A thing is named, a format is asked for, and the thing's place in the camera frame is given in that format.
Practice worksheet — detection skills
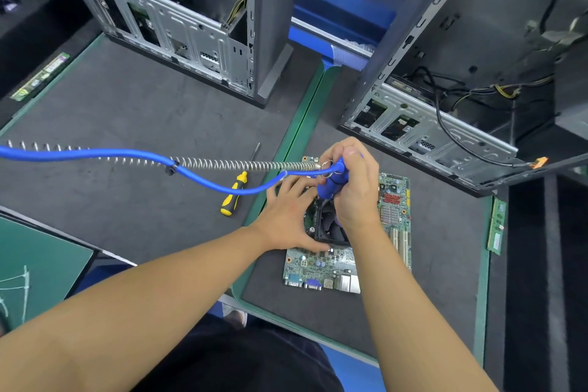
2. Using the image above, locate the dark grey computer case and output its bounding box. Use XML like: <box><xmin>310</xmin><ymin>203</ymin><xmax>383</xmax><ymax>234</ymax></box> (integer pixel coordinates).
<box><xmin>340</xmin><ymin>0</ymin><xmax>588</xmax><ymax>197</ymax></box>

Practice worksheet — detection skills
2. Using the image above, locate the person's left hand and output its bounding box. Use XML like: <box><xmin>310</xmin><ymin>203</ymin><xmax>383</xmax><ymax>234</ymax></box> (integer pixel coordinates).
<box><xmin>248</xmin><ymin>171</ymin><xmax>334</xmax><ymax>255</ymax></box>

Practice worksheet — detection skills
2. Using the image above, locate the person's white shoe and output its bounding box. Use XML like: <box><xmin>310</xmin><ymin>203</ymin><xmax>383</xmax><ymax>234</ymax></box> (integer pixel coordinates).
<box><xmin>223</xmin><ymin>307</ymin><xmax>249</xmax><ymax>330</ymax></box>

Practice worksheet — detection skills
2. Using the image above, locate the blue electric screwdriver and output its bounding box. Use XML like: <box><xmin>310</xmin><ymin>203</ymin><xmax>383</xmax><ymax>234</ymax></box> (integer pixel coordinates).
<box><xmin>315</xmin><ymin>156</ymin><xmax>350</xmax><ymax>205</ymax></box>

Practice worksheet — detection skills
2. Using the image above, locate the person's right forearm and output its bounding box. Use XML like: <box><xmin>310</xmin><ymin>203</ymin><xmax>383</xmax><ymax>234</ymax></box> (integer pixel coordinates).
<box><xmin>347</xmin><ymin>217</ymin><xmax>497</xmax><ymax>392</ymax></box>

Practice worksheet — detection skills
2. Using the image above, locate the black CPU fan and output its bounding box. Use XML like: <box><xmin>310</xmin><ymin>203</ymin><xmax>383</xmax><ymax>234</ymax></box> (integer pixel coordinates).
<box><xmin>306</xmin><ymin>198</ymin><xmax>350</xmax><ymax>246</ymax></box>

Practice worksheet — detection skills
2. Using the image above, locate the blue plastic crate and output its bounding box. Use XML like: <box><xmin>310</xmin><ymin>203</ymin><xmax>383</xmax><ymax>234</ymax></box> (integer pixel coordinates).
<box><xmin>287</xmin><ymin>0</ymin><xmax>401</xmax><ymax>71</ymax></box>

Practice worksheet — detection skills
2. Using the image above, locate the green memory module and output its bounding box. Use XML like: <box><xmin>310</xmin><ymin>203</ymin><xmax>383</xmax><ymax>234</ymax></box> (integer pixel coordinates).
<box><xmin>487</xmin><ymin>196</ymin><xmax>507</xmax><ymax>256</ymax></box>
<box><xmin>9</xmin><ymin>51</ymin><xmax>72</xmax><ymax>104</ymax></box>

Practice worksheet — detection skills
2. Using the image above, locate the silver computer case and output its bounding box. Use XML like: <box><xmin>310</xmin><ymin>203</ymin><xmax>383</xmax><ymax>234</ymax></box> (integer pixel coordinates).
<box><xmin>50</xmin><ymin>0</ymin><xmax>304</xmax><ymax>108</ymax></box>

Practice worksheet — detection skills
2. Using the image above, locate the white coiled cord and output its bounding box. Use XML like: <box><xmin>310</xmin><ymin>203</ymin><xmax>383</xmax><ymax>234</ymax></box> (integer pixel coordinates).
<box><xmin>4</xmin><ymin>139</ymin><xmax>323</xmax><ymax>174</ymax></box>

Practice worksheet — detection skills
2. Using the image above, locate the blue coiled cable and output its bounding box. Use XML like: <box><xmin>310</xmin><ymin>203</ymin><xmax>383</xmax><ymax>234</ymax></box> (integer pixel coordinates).
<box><xmin>0</xmin><ymin>141</ymin><xmax>347</xmax><ymax>197</ymax></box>

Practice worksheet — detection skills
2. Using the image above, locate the person's right hand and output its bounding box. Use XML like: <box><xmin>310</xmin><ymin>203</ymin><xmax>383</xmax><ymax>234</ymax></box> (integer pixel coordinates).
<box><xmin>317</xmin><ymin>136</ymin><xmax>382</xmax><ymax>236</ymax></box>

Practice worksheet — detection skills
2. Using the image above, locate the yellow black handled screwdriver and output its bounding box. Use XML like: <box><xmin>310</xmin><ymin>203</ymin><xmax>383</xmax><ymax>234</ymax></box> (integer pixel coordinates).
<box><xmin>219</xmin><ymin>141</ymin><xmax>263</xmax><ymax>218</ymax></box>

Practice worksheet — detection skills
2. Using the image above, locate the person's left forearm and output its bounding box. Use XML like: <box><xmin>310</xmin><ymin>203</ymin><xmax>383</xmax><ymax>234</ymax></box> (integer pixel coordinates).
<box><xmin>0</xmin><ymin>226</ymin><xmax>272</xmax><ymax>392</ymax></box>

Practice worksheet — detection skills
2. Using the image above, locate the black divided foam tray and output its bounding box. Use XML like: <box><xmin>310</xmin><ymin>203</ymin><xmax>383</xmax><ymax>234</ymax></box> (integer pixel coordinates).
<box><xmin>491</xmin><ymin>176</ymin><xmax>588</xmax><ymax>392</ymax></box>

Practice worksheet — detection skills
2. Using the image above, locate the green motherboard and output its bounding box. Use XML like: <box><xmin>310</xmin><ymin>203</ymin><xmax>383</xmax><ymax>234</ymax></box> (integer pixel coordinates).
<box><xmin>282</xmin><ymin>156</ymin><xmax>413</xmax><ymax>295</ymax></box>

